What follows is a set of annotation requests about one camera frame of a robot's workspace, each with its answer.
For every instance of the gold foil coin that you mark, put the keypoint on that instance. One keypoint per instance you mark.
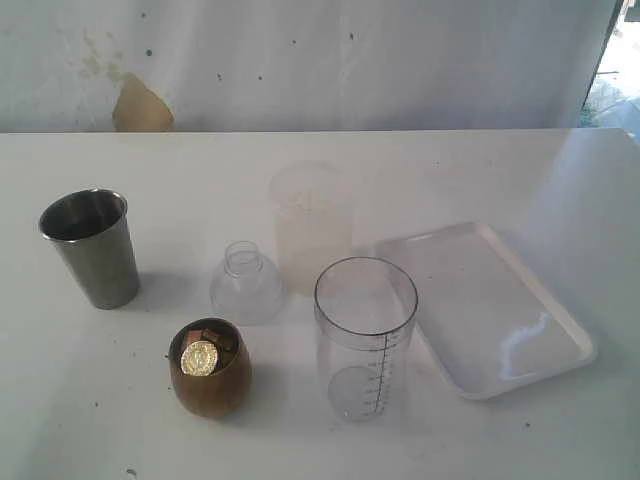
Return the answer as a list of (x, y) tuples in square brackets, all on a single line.
[(199, 358)]

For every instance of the round wooden cup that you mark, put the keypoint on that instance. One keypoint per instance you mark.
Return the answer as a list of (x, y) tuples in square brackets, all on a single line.
[(223, 391)]

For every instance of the steel metal cup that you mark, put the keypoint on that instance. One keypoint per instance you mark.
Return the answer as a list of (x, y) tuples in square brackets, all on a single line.
[(89, 230)]

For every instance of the clear shaker dome lid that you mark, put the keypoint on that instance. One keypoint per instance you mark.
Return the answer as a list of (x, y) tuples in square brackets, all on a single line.
[(246, 287)]

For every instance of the frosted plastic cup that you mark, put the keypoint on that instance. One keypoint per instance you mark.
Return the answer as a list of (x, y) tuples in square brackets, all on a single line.
[(313, 210)]

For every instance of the clear measuring shaker cup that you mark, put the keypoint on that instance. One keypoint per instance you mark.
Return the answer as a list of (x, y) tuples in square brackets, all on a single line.
[(365, 310)]

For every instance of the white plastic tray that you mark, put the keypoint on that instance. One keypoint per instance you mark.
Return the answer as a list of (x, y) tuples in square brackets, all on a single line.
[(488, 322)]

